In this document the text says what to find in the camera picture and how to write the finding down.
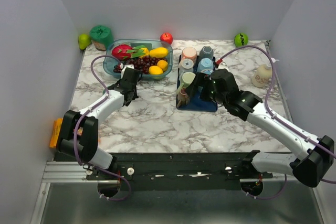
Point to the teal plastic fruit basket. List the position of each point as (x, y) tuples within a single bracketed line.
[(110, 61)]

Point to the large blue butterfly mug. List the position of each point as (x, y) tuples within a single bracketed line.
[(207, 71)]

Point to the green pear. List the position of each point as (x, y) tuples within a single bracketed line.
[(84, 41)]

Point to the orange snack bag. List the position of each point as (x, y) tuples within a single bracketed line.
[(55, 132)]

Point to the green wrapped jar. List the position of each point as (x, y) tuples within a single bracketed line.
[(101, 37)]

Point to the purple grape bunch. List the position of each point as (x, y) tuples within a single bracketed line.
[(143, 64)]

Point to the yellow lemon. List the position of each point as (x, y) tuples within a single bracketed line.
[(144, 52), (155, 70)]

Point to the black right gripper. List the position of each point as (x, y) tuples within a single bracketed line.
[(200, 80)]

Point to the red dragon fruit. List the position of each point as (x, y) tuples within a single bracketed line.
[(124, 52)]

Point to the red apple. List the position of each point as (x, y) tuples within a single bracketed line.
[(166, 37)]

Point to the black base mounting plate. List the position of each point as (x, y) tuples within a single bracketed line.
[(179, 171)]

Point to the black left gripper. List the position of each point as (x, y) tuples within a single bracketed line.
[(135, 94)]

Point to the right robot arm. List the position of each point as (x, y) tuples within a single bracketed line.
[(310, 157)]

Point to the yellow lemon front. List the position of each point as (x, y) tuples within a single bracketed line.
[(155, 70)]

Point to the dark grey faceted mug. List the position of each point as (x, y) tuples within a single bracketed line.
[(206, 52)]

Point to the dark blue tray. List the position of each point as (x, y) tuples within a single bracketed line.
[(196, 104)]

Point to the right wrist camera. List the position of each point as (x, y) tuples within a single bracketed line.
[(220, 64)]

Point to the brown striped mug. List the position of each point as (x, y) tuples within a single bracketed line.
[(182, 98)]

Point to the pink mug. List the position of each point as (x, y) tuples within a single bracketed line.
[(189, 53)]

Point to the pale grey-blue mug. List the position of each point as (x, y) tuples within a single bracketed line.
[(186, 65)]

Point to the light green mug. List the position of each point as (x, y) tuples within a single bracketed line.
[(185, 80)]

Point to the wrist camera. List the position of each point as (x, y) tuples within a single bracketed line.
[(126, 66), (220, 64)]

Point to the cream soap pump bottle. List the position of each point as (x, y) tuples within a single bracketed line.
[(262, 75)]

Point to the small orange fruit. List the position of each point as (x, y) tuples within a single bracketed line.
[(163, 65)]

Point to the yellow mango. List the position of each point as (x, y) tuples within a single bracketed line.
[(159, 52)]

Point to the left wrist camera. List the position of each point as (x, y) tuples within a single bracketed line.
[(126, 66)]

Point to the yellow lemon middle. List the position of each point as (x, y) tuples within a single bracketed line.
[(144, 52)]

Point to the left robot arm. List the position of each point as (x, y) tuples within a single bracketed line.
[(78, 136)]

